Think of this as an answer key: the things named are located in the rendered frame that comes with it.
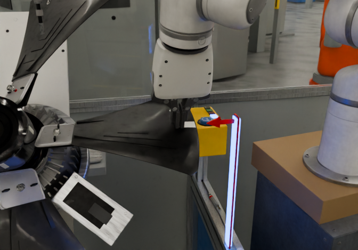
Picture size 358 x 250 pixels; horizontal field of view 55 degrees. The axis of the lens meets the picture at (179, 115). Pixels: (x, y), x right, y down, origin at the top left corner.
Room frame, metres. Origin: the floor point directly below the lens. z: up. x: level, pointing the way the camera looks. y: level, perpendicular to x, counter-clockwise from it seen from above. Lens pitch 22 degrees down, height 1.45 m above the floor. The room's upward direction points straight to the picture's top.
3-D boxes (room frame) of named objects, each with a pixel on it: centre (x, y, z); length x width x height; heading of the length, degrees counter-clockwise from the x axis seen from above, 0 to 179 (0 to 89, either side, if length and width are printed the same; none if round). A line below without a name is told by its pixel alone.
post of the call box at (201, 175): (0.94, -0.07, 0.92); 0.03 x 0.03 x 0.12; 11
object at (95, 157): (1.06, 0.34, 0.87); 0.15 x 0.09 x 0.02; 106
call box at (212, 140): (0.94, -0.07, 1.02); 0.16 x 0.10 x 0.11; 11
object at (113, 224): (0.62, 0.18, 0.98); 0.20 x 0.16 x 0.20; 11
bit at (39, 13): (0.58, 0.22, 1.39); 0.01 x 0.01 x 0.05
